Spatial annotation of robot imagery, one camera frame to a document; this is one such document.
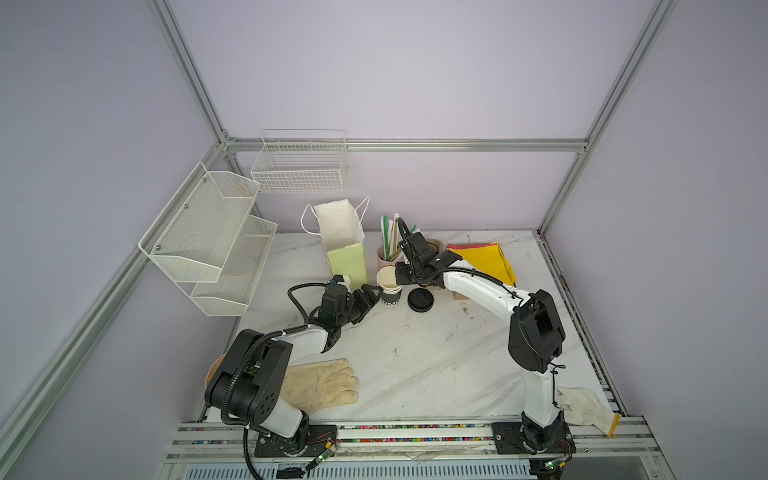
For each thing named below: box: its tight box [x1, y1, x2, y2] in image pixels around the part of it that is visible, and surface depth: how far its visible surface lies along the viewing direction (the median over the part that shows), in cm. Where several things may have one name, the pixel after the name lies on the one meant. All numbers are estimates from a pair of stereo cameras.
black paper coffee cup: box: [376, 265, 403, 306], surface depth 92 cm
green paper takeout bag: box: [313, 199, 367, 292], surface depth 92 cm
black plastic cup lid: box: [407, 288, 434, 313], surface depth 100 cm
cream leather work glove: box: [280, 359, 360, 413], surface depth 84 cm
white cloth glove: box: [557, 386, 621, 438], surface depth 80 cm
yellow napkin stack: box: [446, 242, 518, 287], surface depth 110 cm
